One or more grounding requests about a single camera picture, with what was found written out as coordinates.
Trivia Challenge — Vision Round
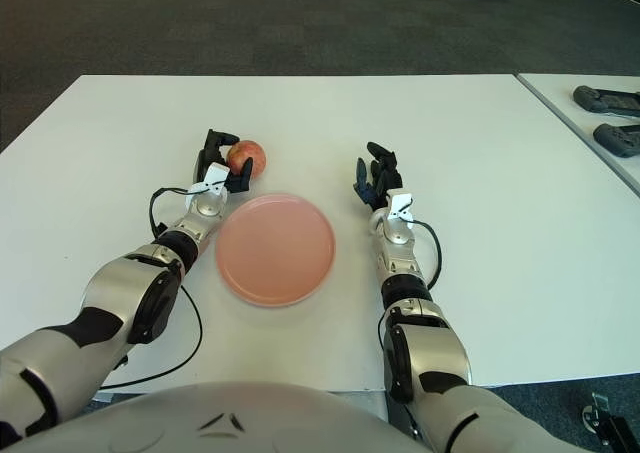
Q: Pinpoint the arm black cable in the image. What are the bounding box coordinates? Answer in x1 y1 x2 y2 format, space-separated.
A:
377 218 443 349
99 186 204 389

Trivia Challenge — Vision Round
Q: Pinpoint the dark grey game controller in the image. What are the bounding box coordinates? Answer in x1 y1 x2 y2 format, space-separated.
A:
573 85 640 119
592 123 640 159

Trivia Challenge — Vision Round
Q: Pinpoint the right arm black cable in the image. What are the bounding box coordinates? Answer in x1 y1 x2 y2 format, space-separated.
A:
377 218 443 349

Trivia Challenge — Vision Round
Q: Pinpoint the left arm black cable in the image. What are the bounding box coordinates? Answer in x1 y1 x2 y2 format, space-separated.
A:
99 186 204 389

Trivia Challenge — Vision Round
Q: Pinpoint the white side table with controllers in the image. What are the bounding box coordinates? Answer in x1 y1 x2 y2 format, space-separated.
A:
517 74 640 197

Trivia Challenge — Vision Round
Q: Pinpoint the black wheeled stand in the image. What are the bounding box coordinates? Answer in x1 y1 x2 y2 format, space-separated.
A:
582 392 640 453

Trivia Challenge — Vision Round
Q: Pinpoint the pink round plate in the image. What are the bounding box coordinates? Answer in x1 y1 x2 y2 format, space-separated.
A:
215 193 337 308

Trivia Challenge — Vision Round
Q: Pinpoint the red apple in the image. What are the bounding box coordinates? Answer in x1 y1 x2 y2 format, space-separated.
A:
226 140 267 179

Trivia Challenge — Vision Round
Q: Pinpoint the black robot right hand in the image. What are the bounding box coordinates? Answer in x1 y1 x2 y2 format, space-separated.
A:
352 141 405 210

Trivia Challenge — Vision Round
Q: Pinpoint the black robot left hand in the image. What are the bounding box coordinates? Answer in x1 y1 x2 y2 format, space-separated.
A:
192 129 255 194

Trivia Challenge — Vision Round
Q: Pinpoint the grey robot torso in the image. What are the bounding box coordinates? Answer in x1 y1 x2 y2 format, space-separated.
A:
14 381 431 453

